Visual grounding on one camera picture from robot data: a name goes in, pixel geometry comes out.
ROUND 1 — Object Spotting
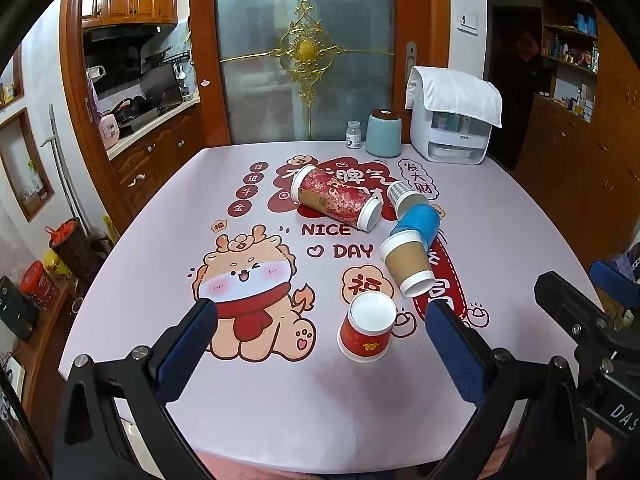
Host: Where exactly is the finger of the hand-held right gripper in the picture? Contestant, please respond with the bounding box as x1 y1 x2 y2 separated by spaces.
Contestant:
534 270 622 362
589 259 640 307

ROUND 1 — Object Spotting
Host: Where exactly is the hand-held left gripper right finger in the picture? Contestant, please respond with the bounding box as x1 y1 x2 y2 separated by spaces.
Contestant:
424 301 594 480

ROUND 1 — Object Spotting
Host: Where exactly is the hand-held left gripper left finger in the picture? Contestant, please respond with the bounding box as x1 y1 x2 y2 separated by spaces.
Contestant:
52 299 221 480

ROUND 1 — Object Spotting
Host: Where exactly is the small red paper cup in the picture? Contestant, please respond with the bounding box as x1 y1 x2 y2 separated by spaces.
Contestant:
336 292 398 364

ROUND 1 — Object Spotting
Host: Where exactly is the brown ribbed paper cup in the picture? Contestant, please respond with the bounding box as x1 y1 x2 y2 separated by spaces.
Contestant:
379 230 437 299

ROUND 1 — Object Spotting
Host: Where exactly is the blue paper cup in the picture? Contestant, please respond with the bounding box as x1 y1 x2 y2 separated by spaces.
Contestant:
389 203 442 253

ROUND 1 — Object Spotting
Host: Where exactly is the grey checkered paper cup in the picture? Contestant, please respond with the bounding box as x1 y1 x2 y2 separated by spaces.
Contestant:
387 181 431 220

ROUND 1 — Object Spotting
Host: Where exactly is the tall red patterned paper cup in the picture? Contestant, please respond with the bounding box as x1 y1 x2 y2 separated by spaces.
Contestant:
290 164 384 232

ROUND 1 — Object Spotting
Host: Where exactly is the wooden side cabinet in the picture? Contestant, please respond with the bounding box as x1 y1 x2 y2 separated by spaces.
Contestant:
514 91 640 281

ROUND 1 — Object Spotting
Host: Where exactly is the pink cartoon printed tablecloth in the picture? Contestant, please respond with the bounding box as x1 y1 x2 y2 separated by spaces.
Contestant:
57 142 616 461

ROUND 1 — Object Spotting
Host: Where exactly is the black basket with red contents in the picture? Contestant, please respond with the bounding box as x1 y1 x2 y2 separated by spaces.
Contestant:
48 217 99 282

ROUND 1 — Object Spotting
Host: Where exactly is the yellow packet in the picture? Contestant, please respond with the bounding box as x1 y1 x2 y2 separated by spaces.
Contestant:
43 250 72 279

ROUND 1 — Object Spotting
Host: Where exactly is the red round tin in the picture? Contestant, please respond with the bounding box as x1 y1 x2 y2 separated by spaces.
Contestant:
20 260 59 309

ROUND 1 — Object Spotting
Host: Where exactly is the black box device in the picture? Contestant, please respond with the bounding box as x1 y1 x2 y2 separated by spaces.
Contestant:
0 275 39 342

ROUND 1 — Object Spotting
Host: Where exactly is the wooden lower kitchen cabinet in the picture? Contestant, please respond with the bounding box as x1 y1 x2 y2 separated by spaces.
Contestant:
107 104 207 217

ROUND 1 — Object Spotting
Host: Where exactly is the white countertop appliance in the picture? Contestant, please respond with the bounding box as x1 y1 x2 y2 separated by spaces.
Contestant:
410 105 491 166

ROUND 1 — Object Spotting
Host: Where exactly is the white pole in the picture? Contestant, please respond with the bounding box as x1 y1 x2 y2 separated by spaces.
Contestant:
41 104 90 243

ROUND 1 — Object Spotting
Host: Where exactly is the wooden shelf with bottles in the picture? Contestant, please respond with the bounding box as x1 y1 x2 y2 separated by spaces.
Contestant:
541 0 601 122

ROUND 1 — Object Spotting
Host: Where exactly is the pink kitchen appliance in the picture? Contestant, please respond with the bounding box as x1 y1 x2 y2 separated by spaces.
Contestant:
99 113 121 149

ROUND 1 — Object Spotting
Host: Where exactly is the teal canister with brown lid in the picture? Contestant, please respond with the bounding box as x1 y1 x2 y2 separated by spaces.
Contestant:
364 108 404 159

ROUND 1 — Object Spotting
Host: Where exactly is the white quilted cloth cover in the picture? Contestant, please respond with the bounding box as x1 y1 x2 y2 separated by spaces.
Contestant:
404 66 503 129

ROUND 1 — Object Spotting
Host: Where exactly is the frosted glass door gold ornament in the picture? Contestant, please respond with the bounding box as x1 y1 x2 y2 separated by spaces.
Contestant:
215 0 397 145

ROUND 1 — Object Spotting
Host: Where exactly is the black range hood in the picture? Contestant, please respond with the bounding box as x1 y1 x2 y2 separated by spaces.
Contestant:
82 23 162 45

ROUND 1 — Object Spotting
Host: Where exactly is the wooden framed wall niche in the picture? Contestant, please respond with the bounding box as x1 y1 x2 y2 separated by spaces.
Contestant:
0 107 55 223

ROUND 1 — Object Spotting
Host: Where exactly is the metal door handle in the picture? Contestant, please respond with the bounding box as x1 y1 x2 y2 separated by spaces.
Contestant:
404 43 419 87

